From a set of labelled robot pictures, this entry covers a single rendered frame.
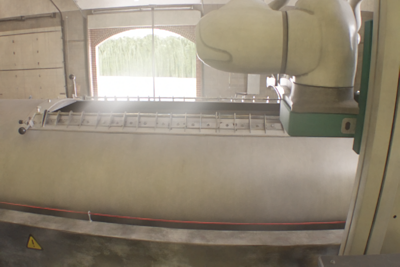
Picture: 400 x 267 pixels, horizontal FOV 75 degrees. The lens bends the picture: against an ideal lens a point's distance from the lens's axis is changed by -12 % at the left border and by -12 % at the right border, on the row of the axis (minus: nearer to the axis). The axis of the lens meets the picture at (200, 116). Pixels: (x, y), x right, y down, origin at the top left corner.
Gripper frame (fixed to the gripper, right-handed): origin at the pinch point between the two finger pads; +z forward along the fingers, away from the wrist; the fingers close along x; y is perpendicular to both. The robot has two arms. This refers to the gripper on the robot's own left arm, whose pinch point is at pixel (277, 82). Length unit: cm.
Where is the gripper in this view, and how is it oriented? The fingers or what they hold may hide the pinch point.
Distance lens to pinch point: 178.5
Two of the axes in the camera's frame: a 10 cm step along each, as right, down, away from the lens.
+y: 0.7, -2.4, 9.7
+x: -10.0, -0.2, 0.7
